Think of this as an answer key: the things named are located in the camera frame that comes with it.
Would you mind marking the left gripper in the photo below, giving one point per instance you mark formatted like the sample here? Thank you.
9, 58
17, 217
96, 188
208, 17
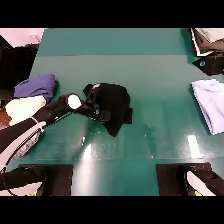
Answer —
96, 112

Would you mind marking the black garment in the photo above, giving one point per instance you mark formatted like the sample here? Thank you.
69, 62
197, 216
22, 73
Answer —
115, 102
212, 63

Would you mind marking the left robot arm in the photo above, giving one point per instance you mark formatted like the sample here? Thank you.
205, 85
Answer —
20, 131

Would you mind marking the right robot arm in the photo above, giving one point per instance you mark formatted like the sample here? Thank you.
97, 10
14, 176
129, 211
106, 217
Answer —
202, 180

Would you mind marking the purple garment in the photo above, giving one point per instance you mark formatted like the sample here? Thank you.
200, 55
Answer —
37, 86

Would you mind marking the cream garment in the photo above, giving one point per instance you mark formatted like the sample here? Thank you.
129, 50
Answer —
22, 108

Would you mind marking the lavender garment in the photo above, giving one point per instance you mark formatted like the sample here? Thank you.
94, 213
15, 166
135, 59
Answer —
211, 102

